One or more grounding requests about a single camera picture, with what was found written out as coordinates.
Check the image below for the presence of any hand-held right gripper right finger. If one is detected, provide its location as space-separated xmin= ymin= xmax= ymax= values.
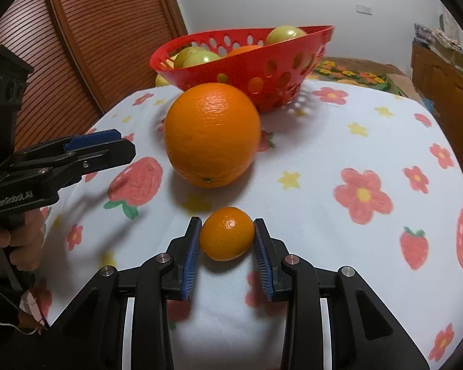
xmin=253 ymin=218 xmax=431 ymax=370

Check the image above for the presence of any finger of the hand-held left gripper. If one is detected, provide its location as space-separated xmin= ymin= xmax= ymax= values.
xmin=42 ymin=139 xmax=136 ymax=189
xmin=13 ymin=129 xmax=122 ymax=166

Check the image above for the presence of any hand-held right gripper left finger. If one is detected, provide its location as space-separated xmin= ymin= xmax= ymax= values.
xmin=48 ymin=216 xmax=203 ymax=370

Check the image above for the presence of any small tangerine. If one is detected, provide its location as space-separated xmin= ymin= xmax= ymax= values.
xmin=199 ymin=207 xmax=255 ymax=261

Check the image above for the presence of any large orange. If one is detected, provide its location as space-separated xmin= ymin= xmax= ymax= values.
xmin=163 ymin=83 xmax=261 ymax=189
xmin=227 ymin=45 xmax=264 ymax=56

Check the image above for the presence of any green apple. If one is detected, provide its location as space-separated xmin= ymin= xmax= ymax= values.
xmin=173 ymin=46 xmax=208 ymax=68

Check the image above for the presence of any large yellow-green guava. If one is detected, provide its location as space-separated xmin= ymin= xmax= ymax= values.
xmin=183 ymin=51 xmax=221 ymax=68

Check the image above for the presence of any red perforated plastic basket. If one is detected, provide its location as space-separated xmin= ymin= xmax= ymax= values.
xmin=150 ymin=25 xmax=336 ymax=114

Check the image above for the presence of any yellow-green apple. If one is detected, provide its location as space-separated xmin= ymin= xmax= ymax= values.
xmin=265 ymin=26 xmax=308 ymax=46

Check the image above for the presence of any person's left hand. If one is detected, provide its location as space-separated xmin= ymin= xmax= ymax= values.
xmin=0 ymin=208 xmax=45 ymax=274

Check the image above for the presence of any wooden louvered door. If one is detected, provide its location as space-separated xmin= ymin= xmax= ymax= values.
xmin=0 ymin=0 xmax=188 ymax=151

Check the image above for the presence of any white floral tablecloth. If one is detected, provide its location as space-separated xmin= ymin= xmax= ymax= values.
xmin=35 ymin=79 xmax=463 ymax=370

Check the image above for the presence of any floral bed sheet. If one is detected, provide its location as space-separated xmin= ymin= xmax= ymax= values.
xmin=312 ymin=57 xmax=410 ymax=97

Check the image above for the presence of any wooden cabinet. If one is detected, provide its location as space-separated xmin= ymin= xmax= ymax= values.
xmin=411 ymin=42 xmax=463 ymax=132

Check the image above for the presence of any woven storage basket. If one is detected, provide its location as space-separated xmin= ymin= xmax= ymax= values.
xmin=432 ymin=27 xmax=463 ymax=58

